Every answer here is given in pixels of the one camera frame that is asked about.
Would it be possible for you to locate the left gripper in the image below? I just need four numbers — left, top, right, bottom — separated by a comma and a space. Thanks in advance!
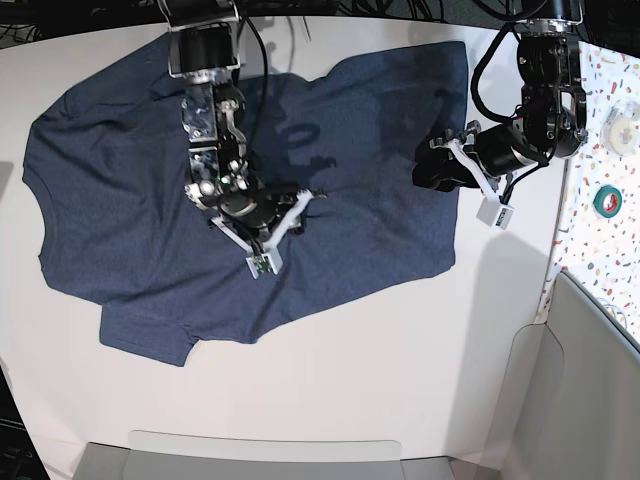
412, 127, 531, 206

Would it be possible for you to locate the grey chair bottom edge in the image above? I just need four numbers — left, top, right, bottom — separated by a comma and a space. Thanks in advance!
73, 430, 454, 479

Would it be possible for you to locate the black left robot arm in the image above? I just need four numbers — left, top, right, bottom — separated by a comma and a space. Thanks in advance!
412, 1, 588, 206

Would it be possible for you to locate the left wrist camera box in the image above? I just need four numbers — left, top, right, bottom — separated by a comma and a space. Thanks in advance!
476, 198, 514, 230

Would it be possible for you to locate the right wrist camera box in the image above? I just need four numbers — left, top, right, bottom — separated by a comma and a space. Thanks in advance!
246, 249, 283, 279

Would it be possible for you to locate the terrazzo patterned table cover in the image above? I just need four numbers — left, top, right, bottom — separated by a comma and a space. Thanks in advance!
537, 43, 639, 338

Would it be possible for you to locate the clear tape dispenser roll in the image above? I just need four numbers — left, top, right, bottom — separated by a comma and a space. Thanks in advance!
600, 99, 639, 157

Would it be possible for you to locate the dark blue t-shirt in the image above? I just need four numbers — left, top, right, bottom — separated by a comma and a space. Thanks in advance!
23, 37, 468, 367

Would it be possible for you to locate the green tape roll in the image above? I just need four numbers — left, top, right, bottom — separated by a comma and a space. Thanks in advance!
593, 185, 623, 219

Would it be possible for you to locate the grey chair right side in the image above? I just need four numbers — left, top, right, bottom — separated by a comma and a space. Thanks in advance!
482, 273, 639, 479

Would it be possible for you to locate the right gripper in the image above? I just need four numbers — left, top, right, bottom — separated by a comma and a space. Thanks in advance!
184, 182, 327, 255

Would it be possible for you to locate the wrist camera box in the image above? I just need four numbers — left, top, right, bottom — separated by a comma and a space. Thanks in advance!
246, 249, 283, 279
476, 198, 514, 230

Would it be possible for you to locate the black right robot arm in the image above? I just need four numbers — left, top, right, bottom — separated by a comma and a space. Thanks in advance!
159, 1, 315, 262

